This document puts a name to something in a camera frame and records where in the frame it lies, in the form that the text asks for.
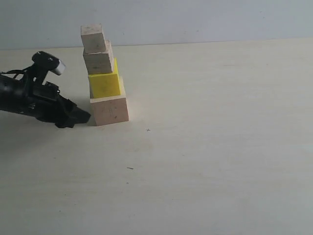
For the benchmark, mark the medium wooden cube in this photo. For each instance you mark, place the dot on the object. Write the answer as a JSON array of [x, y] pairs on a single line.
[[100, 62]]

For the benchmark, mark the large pale wooden cube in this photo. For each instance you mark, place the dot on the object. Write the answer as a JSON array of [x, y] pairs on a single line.
[[111, 109]]

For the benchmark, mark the yellow cube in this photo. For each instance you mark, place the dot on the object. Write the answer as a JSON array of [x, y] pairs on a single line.
[[105, 84]]

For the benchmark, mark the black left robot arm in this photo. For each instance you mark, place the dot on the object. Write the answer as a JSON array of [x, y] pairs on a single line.
[[23, 92]]

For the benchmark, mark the small pale wooden cube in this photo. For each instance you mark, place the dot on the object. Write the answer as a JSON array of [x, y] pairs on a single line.
[[93, 38]]

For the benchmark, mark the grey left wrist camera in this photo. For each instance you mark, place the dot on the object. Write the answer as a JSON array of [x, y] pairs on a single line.
[[48, 62]]

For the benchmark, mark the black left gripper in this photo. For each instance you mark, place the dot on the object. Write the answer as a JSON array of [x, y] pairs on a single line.
[[47, 99]]

